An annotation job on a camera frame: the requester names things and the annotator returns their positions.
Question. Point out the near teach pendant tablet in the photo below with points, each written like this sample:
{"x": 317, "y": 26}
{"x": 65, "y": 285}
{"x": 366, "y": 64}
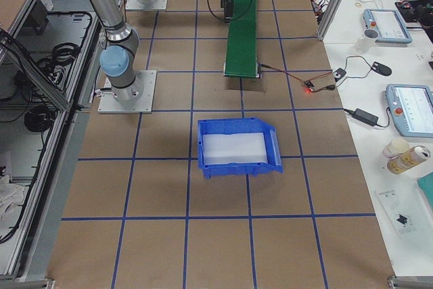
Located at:
{"x": 411, "y": 109}

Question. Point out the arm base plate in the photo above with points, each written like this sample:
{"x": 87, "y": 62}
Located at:
{"x": 146, "y": 5}
{"x": 134, "y": 99}

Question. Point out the white mug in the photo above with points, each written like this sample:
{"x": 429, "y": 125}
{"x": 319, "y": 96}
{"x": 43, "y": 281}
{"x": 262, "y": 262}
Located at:
{"x": 367, "y": 40}

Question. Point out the black computer mouse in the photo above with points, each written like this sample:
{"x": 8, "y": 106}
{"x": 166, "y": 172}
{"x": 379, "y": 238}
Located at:
{"x": 381, "y": 69}

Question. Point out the teach pendant tablet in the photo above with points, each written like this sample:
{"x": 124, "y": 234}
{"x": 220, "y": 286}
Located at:
{"x": 389, "y": 25}
{"x": 411, "y": 109}

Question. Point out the black power adapter brick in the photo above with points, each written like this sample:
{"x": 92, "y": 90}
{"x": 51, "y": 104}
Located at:
{"x": 365, "y": 117}

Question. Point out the small red-lit circuit board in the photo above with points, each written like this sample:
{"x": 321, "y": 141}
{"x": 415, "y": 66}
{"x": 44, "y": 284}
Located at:
{"x": 308, "y": 86}

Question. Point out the blue plastic bin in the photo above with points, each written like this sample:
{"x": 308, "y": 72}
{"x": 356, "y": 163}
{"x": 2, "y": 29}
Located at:
{"x": 240, "y": 125}

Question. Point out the yellow drink can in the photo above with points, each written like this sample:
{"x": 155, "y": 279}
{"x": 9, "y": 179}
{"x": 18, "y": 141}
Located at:
{"x": 409, "y": 159}

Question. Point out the green conveyor belt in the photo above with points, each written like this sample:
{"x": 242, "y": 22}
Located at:
{"x": 241, "y": 54}

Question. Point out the white foam sheet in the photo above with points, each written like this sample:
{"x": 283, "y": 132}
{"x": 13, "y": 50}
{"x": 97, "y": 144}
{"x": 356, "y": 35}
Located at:
{"x": 234, "y": 148}

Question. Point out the far teach pendant tablet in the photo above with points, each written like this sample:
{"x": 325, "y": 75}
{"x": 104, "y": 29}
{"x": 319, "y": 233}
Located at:
{"x": 389, "y": 25}

